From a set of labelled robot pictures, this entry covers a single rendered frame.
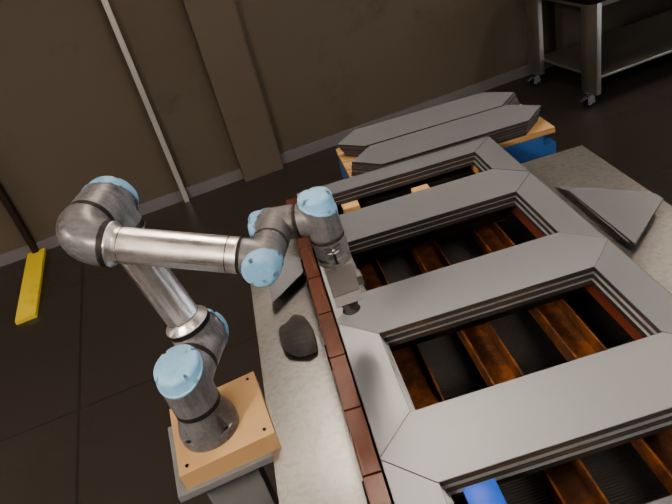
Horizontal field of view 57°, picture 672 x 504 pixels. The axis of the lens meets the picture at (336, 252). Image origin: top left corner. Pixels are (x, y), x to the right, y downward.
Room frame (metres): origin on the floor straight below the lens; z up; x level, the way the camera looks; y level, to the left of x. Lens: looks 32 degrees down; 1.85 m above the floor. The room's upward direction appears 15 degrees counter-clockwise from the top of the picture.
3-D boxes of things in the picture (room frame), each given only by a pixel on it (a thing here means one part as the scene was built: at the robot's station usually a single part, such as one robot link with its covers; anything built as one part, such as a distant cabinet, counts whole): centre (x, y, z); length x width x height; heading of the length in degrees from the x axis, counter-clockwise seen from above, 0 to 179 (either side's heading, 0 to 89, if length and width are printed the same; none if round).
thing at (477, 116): (2.28, -0.52, 0.82); 0.80 x 0.40 x 0.06; 93
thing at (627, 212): (1.53, -0.87, 0.77); 0.45 x 0.20 x 0.04; 3
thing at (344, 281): (1.14, -0.01, 1.06); 0.10 x 0.09 x 0.16; 93
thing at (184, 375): (1.13, 0.42, 0.90); 0.13 x 0.12 x 0.14; 165
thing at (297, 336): (1.42, 0.18, 0.70); 0.20 x 0.10 x 0.03; 8
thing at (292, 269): (1.78, 0.19, 0.70); 0.39 x 0.12 x 0.04; 3
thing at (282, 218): (1.16, 0.11, 1.21); 0.11 x 0.11 x 0.08; 75
